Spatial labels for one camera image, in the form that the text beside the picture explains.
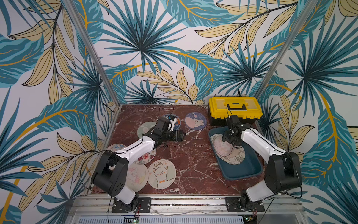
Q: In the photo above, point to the beige doodle coaster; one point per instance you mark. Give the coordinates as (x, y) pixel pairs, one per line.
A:
(116, 147)

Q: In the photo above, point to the rose flower coaster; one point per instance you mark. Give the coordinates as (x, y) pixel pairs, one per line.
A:
(146, 158)

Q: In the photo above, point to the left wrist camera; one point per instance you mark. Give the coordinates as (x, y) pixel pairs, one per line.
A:
(172, 122)

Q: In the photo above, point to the purple bunny planet coaster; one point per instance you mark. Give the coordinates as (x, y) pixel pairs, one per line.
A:
(195, 121)

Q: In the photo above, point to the pink unicorn coaster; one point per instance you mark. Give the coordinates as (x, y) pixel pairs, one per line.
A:
(222, 148)

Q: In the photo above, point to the green tulip bunny coaster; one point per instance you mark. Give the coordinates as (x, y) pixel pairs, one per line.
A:
(236, 157)

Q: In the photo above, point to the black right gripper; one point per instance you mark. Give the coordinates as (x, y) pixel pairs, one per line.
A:
(229, 137)

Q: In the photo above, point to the yellow black toolbox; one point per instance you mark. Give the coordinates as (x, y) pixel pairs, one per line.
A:
(247, 109)

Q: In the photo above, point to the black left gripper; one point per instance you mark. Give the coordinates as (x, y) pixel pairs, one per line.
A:
(175, 138)

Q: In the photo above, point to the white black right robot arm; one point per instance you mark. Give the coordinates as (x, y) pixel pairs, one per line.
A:
(283, 171)

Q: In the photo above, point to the blue denim bears coaster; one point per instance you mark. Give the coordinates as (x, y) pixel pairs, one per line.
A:
(177, 124)

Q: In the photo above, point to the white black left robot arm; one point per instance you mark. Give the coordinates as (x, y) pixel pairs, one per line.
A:
(111, 171)

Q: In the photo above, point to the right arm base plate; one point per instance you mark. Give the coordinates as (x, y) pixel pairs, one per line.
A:
(243, 204)

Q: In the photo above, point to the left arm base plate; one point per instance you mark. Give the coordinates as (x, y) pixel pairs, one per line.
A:
(139, 204)

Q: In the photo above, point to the alpaca coaster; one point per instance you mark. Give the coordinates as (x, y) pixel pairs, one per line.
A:
(162, 174)

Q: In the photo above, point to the pale pink cat coaster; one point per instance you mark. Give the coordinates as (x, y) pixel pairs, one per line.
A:
(137, 177)

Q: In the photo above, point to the teal plastic storage tray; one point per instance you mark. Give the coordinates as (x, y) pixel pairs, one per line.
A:
(250, 167)

